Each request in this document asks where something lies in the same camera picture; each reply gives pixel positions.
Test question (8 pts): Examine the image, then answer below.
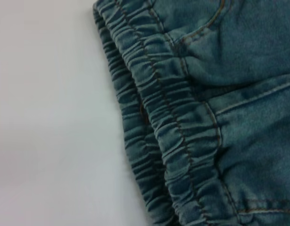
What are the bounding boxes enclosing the blue denim shorts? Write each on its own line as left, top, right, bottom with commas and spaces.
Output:
92, 0, 290, 226

